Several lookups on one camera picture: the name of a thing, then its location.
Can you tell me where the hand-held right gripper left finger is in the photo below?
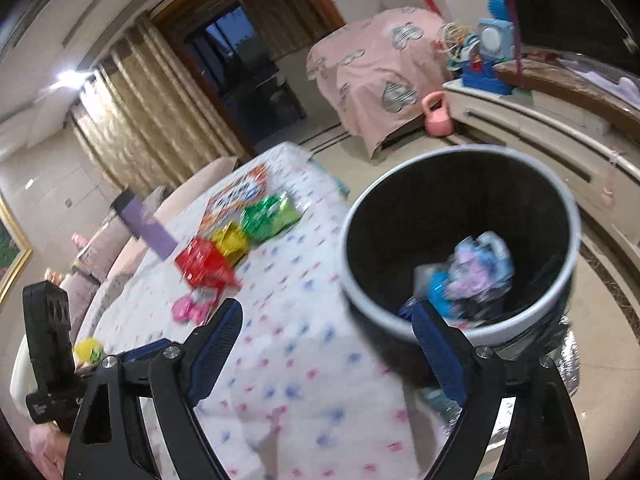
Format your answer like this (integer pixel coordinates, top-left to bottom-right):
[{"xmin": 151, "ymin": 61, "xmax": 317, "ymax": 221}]
[{"xmin": 65, "ymin": 297, "xmax": 244, "ymax": 480}]

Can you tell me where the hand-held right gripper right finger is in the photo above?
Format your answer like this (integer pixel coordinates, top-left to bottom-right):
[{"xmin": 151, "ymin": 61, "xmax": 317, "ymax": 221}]
[{"xmin": 411, "ymin": 300, "xmax": 591, "ymax": 480}]

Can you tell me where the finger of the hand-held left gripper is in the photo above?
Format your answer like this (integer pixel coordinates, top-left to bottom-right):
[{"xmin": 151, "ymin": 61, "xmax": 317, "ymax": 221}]
[{"xmin": 75, "ymin": 338, "xmax": 173, "ymax": 377}]

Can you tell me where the blue plastic wrapper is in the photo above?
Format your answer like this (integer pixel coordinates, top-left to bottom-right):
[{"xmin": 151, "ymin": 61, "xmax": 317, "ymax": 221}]
[{"xmin": 397, "ymin": 270, "xmax": 452, "ymax": 319}]

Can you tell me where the pastel paper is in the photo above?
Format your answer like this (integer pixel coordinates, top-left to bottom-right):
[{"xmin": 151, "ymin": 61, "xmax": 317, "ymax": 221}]
[{"xmin": 447, "ymin": 232, "xmax": 516, "ymax": 307}]

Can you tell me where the black bin with white rim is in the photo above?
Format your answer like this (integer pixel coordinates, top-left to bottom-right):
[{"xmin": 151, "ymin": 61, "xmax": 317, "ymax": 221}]
[{"xmin": 340, "ymin": 144, "xmax": 583, "ymax": 411}]

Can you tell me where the pink wrapper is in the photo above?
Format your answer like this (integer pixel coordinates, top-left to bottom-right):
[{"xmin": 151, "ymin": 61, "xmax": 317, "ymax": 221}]
[{"xmin": 172, "ymin": 295, "xmax": 214, "ymax": 324}]

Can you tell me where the red basket print packet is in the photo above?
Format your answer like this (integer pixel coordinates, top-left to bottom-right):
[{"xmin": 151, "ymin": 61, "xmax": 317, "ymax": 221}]
[{"xmin": 175, "ymin": 237, "xmax": 241, "ymax": 292}]

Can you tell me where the gold framed picture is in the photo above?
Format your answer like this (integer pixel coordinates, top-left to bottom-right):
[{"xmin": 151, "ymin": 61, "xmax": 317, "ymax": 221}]
[{"xmin": 0, "ymin": 192, "xmax": 34, "ymax": 307}]

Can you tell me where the white star print tablecloth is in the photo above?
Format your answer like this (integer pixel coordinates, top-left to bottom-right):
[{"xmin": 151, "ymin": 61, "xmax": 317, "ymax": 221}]
[{"xmin": 75, "ymin": 142, "xmax": 467, "ymax": 480}]

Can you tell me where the yellow snack packet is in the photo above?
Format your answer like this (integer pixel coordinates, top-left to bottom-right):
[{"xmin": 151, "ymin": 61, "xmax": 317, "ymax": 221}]
[{"xmin": 210, "ymin": 222, "xmax": 251, "ymax": 266}]

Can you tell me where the pink sofa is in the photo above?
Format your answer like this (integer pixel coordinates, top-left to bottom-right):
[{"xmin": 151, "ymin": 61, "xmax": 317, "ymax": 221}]
[{"xmin": 45, "ymin": 157, "xmax": 239, "ymax": 312}]

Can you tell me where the purple drink bottle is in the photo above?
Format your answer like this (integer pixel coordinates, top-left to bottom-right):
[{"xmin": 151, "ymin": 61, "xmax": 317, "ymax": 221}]
[{"xmin": 112, "ymin": 188, "xmax": 180, "ymax": 259}]

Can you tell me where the green snack packet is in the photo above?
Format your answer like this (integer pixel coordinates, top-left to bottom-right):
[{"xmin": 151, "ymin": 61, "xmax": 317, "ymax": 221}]
[{"xmin": 240, "ymin": 192, "xmax": 303, "ymax": 246}]

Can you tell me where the orange snack box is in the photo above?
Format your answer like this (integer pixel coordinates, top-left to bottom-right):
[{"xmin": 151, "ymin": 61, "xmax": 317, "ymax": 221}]
[{"xmin": 197, "ymin": 165, "xmax": 271, "ymax": 237}]

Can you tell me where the pink kettlebell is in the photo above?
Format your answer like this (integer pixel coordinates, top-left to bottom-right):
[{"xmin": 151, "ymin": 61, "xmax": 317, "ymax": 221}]
[{"xmin": 421, "ymin": 91, "xmax": 455, "ymax": 137}]

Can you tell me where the beige patterned curtain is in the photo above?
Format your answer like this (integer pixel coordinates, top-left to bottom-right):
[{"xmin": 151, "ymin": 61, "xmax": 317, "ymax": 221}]
[{"xmin": 65, "ymin": 12, "xmax": 252, "ymax": 192}]

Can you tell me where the cream television stand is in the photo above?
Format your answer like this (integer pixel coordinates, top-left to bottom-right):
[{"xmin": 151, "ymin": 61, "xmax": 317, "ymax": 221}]
[{"xmin": 442, "ymin": 45, "xmax": 640, "ymax": 222}]

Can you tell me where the pink heart print blanket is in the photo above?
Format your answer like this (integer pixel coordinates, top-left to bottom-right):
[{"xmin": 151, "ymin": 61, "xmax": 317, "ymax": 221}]
[{"xmin": 306, "ymin": 7, "xmax": 454, "ymax": 159}]

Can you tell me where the blue toy machine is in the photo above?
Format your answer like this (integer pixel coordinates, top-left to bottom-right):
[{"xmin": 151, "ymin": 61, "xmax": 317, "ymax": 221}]
[{"xmin": 460, "ymin": 17, "xmax": 521, "ymax": 95}]

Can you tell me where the thin pink rod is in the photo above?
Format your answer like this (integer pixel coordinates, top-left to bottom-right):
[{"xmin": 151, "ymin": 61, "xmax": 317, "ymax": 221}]
[{"xmin": 495, "ymin": 0, "xmax": 527, "ymax": 94}]

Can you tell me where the black television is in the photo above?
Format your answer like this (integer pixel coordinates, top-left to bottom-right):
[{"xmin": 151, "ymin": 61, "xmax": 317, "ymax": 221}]
[{"xmin": 482, "ymin": 0, "xmax": 640, "ymax": 57}]

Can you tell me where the colourful wire toy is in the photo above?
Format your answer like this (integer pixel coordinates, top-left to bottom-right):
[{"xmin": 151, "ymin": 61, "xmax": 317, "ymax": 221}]
[{"xmin": 440, "ymin": 22, "xmax": 481, "ymax": 69}]

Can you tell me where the wooden door frame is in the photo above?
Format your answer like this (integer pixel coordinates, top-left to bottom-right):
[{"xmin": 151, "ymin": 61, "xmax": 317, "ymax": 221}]
[{"xmin": 150, "ymin": 0, "xmax": 347, "ymax": 159}]

